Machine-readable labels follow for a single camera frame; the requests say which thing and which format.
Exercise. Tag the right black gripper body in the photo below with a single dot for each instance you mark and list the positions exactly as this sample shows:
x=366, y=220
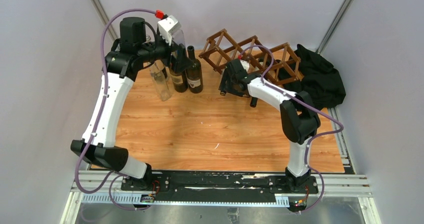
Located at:
x=230, y=86

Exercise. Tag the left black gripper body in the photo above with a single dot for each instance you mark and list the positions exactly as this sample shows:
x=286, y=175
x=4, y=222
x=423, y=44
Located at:
x=161, y=50

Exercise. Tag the olive green wine bottle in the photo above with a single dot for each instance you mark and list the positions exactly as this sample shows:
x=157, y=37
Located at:
x=179, y=80

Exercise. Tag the dark wine bottle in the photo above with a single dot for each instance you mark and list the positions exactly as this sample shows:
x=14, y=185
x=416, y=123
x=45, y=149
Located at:
x=194, y=72
x=253, y=102

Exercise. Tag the clear glass bottle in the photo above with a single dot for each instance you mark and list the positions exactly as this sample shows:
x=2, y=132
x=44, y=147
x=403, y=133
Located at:
x=162, y=86

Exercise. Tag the clear bottle black label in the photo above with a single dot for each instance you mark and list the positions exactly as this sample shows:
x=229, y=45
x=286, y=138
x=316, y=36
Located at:
x=159, y=65

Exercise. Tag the blue square glass bottle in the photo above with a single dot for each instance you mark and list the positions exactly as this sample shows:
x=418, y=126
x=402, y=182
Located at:
x=179, y=41

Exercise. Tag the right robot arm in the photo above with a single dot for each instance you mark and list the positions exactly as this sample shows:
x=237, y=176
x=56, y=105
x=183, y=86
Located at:
x=299, y=124

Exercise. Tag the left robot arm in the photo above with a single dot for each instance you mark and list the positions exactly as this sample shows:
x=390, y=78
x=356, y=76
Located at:
x=130, y=54

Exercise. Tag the brown wooden wine rack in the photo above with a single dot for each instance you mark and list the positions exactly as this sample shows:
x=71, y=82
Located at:
x=221, y=47

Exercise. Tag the black cloth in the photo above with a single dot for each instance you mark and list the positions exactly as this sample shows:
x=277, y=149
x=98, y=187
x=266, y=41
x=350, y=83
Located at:
x=320, y=79

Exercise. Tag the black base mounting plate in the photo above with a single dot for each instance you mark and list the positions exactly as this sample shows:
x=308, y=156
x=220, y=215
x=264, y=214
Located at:
x=220, y=186

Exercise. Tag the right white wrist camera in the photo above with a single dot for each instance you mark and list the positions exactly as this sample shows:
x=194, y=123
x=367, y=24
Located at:
x=245, y=64

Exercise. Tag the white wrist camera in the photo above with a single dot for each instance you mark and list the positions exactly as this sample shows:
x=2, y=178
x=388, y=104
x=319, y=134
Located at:
x=245, y=64
x=168, y=27

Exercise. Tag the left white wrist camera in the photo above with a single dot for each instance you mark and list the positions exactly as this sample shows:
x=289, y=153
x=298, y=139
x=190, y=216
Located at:
x=168, y=27

